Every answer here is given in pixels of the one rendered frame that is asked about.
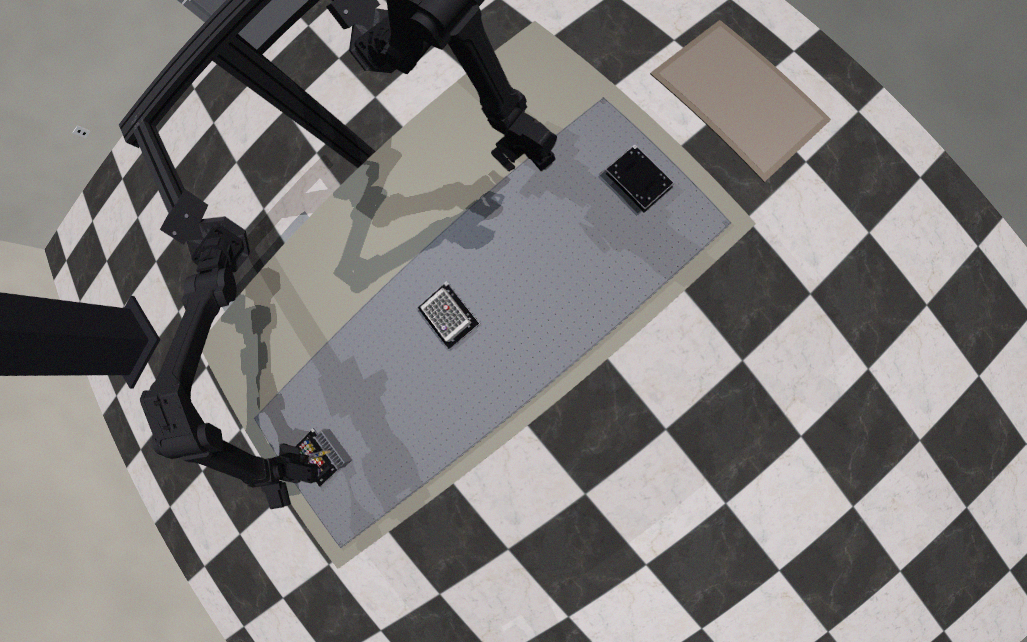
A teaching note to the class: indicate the white rectangular rack with grid of holes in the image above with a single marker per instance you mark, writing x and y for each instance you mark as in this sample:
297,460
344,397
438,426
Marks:
439,317

